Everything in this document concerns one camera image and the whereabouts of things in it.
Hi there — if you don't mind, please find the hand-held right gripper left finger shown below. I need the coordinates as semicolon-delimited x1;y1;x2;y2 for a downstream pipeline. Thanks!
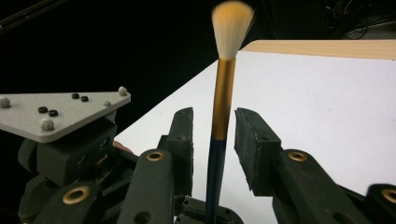
158;106;195;198

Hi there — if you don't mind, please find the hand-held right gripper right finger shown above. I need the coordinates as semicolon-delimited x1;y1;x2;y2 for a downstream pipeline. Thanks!
233;106;283;198

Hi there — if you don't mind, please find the dark-handled makeup brush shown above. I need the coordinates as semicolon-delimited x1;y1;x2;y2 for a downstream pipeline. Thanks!
205;0;257;224

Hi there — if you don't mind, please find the white table sheet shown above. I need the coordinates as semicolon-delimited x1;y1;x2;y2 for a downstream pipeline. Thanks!
114;50;396;224

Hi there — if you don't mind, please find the black metal bar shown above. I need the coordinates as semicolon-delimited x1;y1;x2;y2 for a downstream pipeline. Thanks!
0;0;68;30

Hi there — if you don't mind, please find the tangle of black cables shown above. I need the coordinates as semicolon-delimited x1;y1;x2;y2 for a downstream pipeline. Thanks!
321;0;396;40

